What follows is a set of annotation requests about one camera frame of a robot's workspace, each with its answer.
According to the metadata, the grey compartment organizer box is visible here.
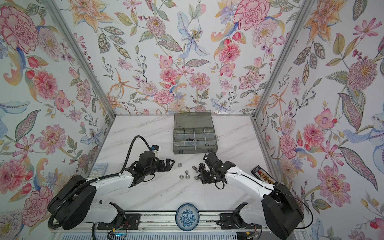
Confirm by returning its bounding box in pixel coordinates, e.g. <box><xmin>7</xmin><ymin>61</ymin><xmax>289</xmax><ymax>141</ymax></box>
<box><xmin>173</xmin><ymin>112</ymin><xmax>219</xmax><ymax>155</ymax></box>

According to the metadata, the blue patterned ceramic plate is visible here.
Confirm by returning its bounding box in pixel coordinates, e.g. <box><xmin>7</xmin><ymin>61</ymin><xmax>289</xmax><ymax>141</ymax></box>
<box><xmin>175</xmin><ymin>203</ymin><xmax>200</xmax><ymax>232</ymax></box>

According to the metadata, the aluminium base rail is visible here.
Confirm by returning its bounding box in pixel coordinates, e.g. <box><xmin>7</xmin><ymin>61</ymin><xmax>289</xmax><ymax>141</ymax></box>
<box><xmin>47</xmin><ymin>210</ymin><xmax>304</xmax><ymax>233</ymax></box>

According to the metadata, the silver hex bolt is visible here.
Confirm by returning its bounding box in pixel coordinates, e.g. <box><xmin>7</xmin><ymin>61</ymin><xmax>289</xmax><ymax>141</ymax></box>
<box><xmin>192</xmin><ymin>166</ymin><xmax>199</xmax><ymax>173</ymax></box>

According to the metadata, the black case of bits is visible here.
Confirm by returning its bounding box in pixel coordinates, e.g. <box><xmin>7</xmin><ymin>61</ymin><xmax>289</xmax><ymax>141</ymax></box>
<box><xmin>251</xmin><ymin>165</ymin><xmax>278</xmax><ymax>186</ymax></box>

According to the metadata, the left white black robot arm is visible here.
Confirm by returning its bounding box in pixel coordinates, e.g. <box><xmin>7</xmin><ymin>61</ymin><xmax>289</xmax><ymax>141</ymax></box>
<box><xmin>48</xmin><ymin>151</ymin><xmax>175</xmax><ymax>230</ymax></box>

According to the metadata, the yellow grey calculator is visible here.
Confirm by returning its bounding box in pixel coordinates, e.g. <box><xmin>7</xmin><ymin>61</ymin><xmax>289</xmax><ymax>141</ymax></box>
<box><xmin>89</xmin><ymin>163</ymin><xmax>108</xmax><ymax>178</ymax></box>

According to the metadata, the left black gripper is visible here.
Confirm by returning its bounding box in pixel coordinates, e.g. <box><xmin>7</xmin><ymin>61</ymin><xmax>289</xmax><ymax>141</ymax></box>
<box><xmin>143</xmin><ymin>157</ymin><xmax>176</xmax><ymax>177</ymax></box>

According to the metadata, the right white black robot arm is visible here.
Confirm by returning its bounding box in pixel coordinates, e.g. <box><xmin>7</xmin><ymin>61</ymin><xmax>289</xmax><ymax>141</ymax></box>
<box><xmin>199</xmin><ymin>153</ymin><xmax>304</xmax><ymax>240</ymax></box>

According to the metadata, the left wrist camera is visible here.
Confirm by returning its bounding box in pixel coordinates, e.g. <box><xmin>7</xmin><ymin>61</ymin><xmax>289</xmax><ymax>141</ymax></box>
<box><xmin>151</xmin><ymin>145</ymin><xmax>160</xmax><ymax>152</ymax></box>

